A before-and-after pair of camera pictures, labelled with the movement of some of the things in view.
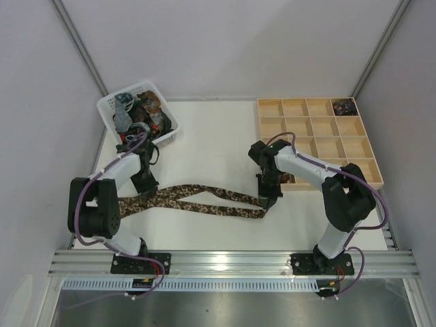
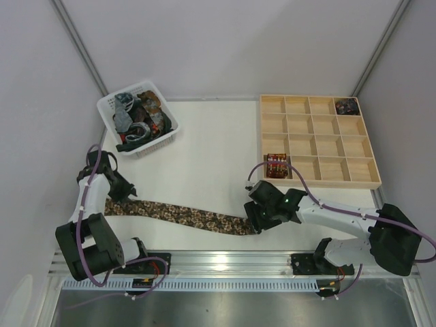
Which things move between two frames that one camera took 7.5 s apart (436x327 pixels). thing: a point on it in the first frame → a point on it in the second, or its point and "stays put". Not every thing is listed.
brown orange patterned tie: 152,106 stays put
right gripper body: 270,191 → 254,216
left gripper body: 145,184 → 122,189
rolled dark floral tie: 346,107 stays put
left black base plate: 127,265 stays put
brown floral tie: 160,201 → 182,217
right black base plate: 319,264 stays put
